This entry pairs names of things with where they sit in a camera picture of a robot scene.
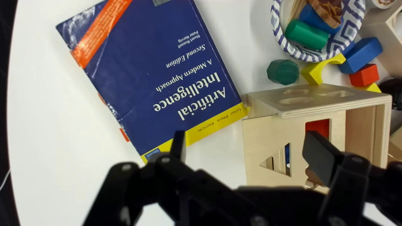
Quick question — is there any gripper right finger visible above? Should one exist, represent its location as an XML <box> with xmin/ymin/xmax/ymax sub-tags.
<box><xmin>302</xmin><ymin>130</ymin><xmax>402</xmax><ymax>226</ymax></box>

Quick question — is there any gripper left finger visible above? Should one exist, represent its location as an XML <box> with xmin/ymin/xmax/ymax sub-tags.
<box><xmin>82</xmin><ymin>130</ymin><xmax>252</xmax><ymax>226</ymax></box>

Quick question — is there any wooden box lid with holes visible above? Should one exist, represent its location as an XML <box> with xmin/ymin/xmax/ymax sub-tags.
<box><xmin>246</xmin><ymin>83</ymin><xmax>393</xmax><ymax>119</ymax></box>

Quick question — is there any wooden shape sorter box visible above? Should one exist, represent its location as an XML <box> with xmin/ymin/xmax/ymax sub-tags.
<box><xmin>241</xmin><ymin>83</ymin><xmax>393</xmax><ymax>193</ymax></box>

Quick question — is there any red wooden block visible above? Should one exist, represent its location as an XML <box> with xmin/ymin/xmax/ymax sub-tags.
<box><xmin>305</xmin><ymin>119</ymin><xmax>330</xmax><ymax>140</ymax></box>
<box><xmin>349</xmin><ymin>63</ymin><xmax>380</xmax><ymax>87</ymax></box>

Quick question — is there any yellow wooden block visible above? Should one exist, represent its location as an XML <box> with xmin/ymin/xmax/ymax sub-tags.
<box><xmin>356</xmin><ymin>83</ymin><xmax>382</xmax><ymax>93</ymax></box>

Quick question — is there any black round object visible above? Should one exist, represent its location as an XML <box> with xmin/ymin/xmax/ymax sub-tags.
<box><xmin>378</xmin><ymin>78</ymin><xmax>402</xmax><ymax>111</ymax></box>

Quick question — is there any yellow arch block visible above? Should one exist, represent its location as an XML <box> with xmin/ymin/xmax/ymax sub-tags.
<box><xmin>301</xmin><ymin>53</ymin><xmax>346</xmax><ymax>86</ymax></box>

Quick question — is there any blue textbook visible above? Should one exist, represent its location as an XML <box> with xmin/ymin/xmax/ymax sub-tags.
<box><xmin>56</xmin><ymin>0</ymin><xmax>250</xmax><ymax>164</ymax></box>

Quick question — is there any green octagonal block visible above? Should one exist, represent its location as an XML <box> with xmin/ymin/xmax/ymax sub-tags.
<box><xmin>267</xmin><ymin>59</ymin><xmax>300</xmax><ymax>86</ymax></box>

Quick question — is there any blue patterned paper plate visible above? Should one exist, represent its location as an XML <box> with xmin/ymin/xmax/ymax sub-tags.
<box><xmin>271</xmin><ymin>0</ymin><xmax>366</xmax><ymax>62</ymax></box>

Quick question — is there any green cylinder block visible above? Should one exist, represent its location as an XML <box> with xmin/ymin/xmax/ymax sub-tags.
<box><xmin>285</xmin><ymin>19</ymin><xmax>329</xmax><ymax>50</ymax></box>

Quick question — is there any brown patterned wooden piece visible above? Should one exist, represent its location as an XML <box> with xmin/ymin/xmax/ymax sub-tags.
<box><xmin>308</xmin><ymin>0</ymin><xmax>344</xmax><ymax>29</ymax></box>

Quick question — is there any plain wooden block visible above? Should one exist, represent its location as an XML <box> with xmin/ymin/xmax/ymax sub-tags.
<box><xmin>287</xmin><ymin>0</ymin><xmax>307</xmax><ymax>26</ymax></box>

